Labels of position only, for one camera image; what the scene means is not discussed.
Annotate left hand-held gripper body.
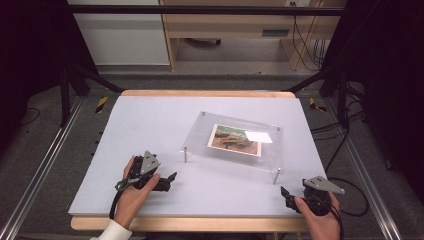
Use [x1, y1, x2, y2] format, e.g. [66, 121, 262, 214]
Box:
[128, 150, 168, 193]

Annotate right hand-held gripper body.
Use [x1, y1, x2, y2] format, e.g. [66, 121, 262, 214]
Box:
[301, 175, 346, 217]

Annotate clear acrylic photo frame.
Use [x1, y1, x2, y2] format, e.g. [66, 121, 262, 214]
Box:
[181, 110, 285, 185]

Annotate person's right hand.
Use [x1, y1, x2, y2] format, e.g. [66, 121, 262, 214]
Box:
[294, 191, 342, 240]

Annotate person's left hand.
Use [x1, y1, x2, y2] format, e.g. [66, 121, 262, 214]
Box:
[113, 155, 162, 231]

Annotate white table mat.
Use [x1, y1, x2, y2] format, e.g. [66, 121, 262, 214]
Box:
[68, 95, 328, 218]

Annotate wooden table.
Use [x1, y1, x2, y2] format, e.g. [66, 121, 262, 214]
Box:
[70, 89, 310, 234]

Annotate painted boats picture card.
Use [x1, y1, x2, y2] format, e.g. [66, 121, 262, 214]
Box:
[207, 123, 265, 157]

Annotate yellow black tape strip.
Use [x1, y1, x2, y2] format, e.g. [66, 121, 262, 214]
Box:
[95, 95, 110, 115]

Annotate yellow clamp right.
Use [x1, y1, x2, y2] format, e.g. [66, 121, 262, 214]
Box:
[307, 97, 328, 114]

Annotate black metal stand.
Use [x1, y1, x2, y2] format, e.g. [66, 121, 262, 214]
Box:
[282, 62, 352, 130]
[59, 62, 125, 128]

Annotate white cabinet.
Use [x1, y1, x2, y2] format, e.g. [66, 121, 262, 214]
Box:
[67, 0, 171, 67]

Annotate dark curtain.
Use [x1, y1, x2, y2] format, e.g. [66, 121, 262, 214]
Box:
[320, 0, 424, 205]
[0, 0, 98, 153]

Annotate black horizontal bar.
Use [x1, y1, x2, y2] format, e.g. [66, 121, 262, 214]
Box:
[66, 4, 346, 17]

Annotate light wooden desk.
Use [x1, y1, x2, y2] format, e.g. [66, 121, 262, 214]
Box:
[158, 0, 348, 73]

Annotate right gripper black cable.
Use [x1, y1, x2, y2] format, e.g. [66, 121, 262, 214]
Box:
[324, 176, 370, 240]

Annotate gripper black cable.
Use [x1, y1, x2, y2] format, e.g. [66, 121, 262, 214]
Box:
[324, 176, 370, 240]
[108, 177, 142, 221]

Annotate black floor cables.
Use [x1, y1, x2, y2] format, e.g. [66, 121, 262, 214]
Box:
[309, 83, 368, 175]

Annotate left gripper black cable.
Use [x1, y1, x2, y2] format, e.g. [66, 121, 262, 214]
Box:
[108, 177, 142, 221]

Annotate aluminium floor rail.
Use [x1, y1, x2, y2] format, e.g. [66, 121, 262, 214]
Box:
[323, 97, 403, 240]
[0, 96, 86, 240]

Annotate thin black floor cable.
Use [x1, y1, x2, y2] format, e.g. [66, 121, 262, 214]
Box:
[19, 106, 41, 127]

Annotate hanging black cables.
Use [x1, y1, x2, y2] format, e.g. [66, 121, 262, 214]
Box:
[290, 1, 327, 72]

